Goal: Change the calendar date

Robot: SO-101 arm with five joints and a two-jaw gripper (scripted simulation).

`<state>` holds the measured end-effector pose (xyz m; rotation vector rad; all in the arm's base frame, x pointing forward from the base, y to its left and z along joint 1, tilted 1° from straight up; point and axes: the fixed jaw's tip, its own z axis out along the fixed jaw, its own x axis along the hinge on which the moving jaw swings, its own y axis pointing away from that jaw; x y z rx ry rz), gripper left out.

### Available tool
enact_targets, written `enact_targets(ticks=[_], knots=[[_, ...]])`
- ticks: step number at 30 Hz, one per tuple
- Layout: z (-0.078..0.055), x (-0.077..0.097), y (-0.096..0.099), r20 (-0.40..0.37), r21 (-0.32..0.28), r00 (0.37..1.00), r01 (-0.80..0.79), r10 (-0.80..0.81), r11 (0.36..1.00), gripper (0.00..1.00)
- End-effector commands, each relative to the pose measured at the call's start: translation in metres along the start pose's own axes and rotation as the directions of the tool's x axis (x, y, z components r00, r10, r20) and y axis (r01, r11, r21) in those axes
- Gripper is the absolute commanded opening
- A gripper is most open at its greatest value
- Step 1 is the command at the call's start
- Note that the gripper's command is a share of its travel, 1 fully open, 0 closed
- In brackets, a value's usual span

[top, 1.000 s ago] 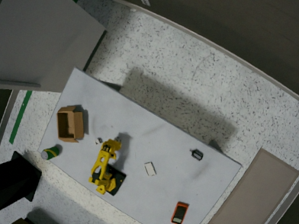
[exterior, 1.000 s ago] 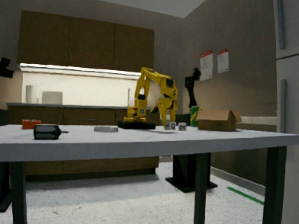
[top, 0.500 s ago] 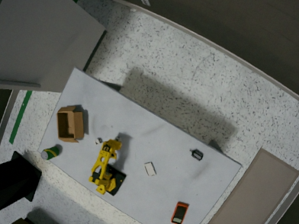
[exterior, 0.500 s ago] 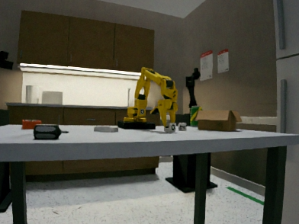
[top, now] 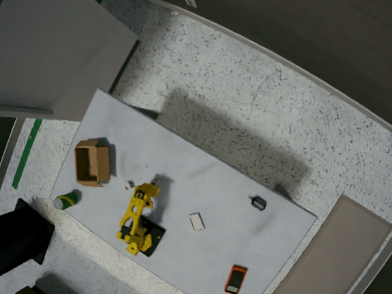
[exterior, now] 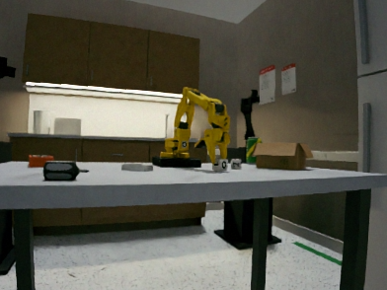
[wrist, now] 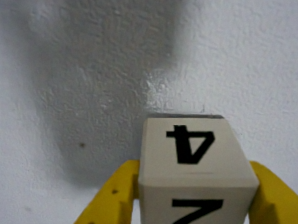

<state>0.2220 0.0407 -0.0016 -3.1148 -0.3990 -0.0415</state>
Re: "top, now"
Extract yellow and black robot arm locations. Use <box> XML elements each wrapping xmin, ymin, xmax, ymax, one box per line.
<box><xmin>116</xmin><ymin>185</ymin><xmax>152</xmax><ymax>254</ymax></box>

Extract green drink can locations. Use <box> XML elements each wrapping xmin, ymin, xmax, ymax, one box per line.
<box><xmin>53</xmin><ymin>192</ymin><xmax>78</xmax><ymax>210</ymax></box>

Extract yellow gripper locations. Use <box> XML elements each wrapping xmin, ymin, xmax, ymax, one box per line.
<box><xmin>141</xmin><ymin>182</ymin><xmax>159</xmax><ymax>209</ymax></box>

